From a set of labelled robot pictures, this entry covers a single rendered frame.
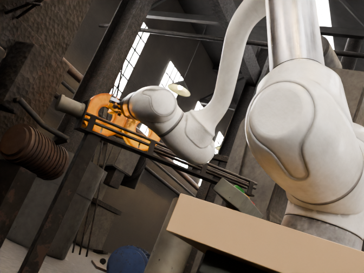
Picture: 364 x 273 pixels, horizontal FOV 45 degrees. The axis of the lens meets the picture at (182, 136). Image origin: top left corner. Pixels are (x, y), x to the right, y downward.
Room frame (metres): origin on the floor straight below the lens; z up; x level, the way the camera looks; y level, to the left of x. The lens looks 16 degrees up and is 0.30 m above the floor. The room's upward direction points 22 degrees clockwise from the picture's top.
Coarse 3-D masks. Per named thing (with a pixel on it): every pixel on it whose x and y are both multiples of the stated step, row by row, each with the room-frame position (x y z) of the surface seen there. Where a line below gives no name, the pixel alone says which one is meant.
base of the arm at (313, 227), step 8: (288, 216) 0.84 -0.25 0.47; (296, 216) 0.82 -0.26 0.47; (288, 224) 0.83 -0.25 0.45; (296, 224) 0.81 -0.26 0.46; (304, 224) 0.80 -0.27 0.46; (312, 224) 0.79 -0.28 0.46; (320, 224) 0.79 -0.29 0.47; (328, 224) 0.78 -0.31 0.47; (304, 232) 0.80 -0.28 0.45; (312, 232) 0.79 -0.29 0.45; (320, 232) 0.78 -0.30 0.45; (328, 232) 0.78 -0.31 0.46; (336, 232) 0.78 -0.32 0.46; (344, 232) 0.78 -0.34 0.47; (336, 240) 0.78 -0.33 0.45; (344, 240) 0.78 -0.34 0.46; (352, 240) 0.79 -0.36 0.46; (360, 240) 0.80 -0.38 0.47; (360, 248) 0.81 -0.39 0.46
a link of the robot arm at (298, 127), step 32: (288, 0) 0.73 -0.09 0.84; (288, 32) 0.71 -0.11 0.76; (288, 64) 0.67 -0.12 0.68; (320, 64) 0.66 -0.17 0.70; (256, 96) 0.65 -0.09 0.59; (288, 96) 0.60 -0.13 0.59; (320, 96) 0.60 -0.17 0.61; (256, 128) 0.63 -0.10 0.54; (288, 128) 0.60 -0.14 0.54; (320, 128) 0.59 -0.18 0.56; (352, 128) 0.69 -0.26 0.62; (256, 160) 0.70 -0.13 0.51; (288, 160) 0.63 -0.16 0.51; (320, 160) 0.63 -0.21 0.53; (352, 160) 0.67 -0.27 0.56; (288, 192) 0.76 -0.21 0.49; (320, 192) 0.70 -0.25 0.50
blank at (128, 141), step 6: (126, 120) 1.57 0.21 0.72; (132, 120) 1.58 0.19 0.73; (126, 126) 1.58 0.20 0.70; (132, 126) 1.59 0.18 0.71; (126, 132) 1.58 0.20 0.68; (150, 132) 1.63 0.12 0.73; (126, 138) 1.59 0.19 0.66; (138, 138) 1.60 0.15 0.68; (156, 138) 1.63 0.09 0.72; (132, 144) 1.60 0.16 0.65; (138, 144) 1.61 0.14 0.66; (156, 144) 1.64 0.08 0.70; (144, 150) 1.62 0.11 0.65
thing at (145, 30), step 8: (104, 24) 9.38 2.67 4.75; (152, 32) 8.74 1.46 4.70; (160, 32) 8.62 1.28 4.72; (168, 32) 8.51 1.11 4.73; (176, 32) 8.42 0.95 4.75; (184, 32) 8.34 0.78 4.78; (208, 40) 8.11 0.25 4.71; (216, 40) 7.98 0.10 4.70; (248, 40) 7.62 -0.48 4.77; (344, 56) 6.78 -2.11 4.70; (352, 56) 6.69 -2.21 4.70; (360, 56) 6.61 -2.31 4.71; (72, 72) 8.72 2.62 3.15; (80, 80) 9.00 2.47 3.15; (72, 88) 9.24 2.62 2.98; (56, 96) 9.22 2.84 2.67; (136, 128) 11.27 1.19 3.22; (152, 160) 12.93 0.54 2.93; (168, 160) 13.21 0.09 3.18; (160, 168) 13.55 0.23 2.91; (184, 176) 14.44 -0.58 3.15; (168, 184) 14.63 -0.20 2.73; (192, 184) 15.17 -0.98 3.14; (176, 192) 15.27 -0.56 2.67
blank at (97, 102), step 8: (96, 96) 1.51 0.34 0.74; (104, 96) 1.52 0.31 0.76; (96, 104) 1.52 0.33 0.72; (104, 104) 1.53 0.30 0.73; (88, 112) 1.51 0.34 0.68; (96, 112) 1.52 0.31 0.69; (96, 120) 1.53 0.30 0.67; (112, 120) 1.56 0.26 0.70; (120, 120) 1.56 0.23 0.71; (96, 128) 1.53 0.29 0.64; (104, 128) 1.54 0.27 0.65
